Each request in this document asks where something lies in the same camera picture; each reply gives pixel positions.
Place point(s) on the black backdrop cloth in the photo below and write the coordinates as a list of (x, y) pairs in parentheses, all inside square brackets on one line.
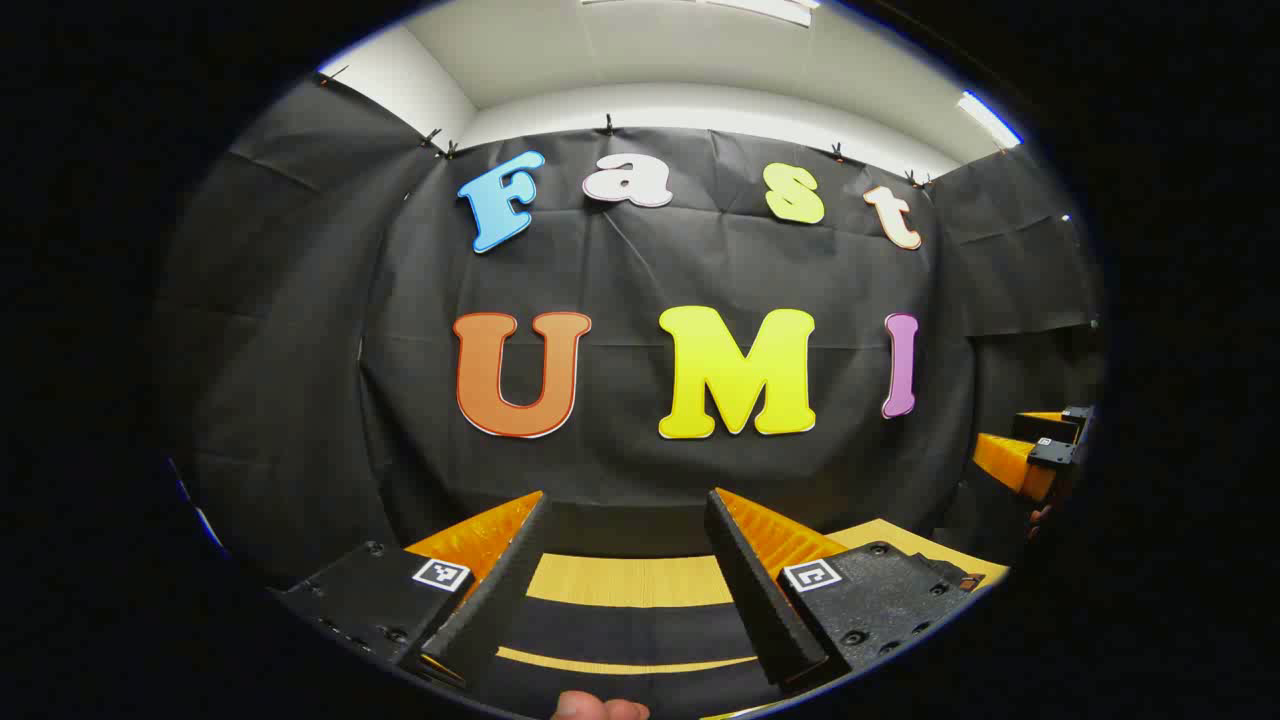
[(620, 260)]

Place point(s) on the black jeans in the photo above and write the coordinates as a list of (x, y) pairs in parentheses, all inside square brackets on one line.
[(625, 632)]

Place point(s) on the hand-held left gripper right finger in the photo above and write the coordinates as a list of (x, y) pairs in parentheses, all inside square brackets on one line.
[(750, 590)]

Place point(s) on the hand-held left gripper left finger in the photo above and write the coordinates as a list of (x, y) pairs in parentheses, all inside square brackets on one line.
[(500, 590)]

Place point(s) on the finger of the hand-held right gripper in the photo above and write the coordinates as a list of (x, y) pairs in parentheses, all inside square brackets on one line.
[(1050, 425), (1010, 462)]

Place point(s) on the ceiling light panel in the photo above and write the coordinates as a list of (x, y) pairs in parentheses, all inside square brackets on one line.
[(988, 118), (765, 8)]

